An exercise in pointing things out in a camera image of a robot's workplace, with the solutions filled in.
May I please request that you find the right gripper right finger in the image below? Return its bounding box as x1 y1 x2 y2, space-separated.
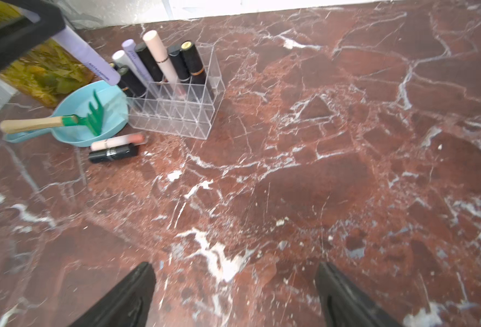
315 262 401 327

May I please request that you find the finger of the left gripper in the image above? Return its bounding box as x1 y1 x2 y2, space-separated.
0 0 66 72

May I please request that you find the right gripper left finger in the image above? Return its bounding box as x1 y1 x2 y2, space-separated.
71 262 156 327

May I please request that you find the small lavender lip tube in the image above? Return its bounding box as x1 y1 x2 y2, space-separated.
53 27 121 86

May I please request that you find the white lip balm tube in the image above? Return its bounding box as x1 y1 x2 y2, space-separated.
112 50 153 87

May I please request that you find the lavender lip balm tube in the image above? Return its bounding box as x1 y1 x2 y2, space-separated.
121 39 153 87

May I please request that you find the black lipstick silver band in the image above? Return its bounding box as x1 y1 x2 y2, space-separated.
117 65 147 98

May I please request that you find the black lipstick horizontal top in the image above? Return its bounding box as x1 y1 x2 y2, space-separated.
88 144 139 164

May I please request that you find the pink lip gloss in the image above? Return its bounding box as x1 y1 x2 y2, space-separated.
142 30 186 99
90 133 146 151

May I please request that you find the clear acrylic lipstick organizer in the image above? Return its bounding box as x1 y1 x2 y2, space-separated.
127 44 226 140

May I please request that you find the artificial plant in amber vase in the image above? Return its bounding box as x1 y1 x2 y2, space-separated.
0 0 96 109

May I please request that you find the teal plastic dustpan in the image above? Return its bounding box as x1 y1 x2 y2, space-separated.
0 81 128 147

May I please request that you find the green brush wooden handle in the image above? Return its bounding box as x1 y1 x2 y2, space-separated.
0 91 104 136

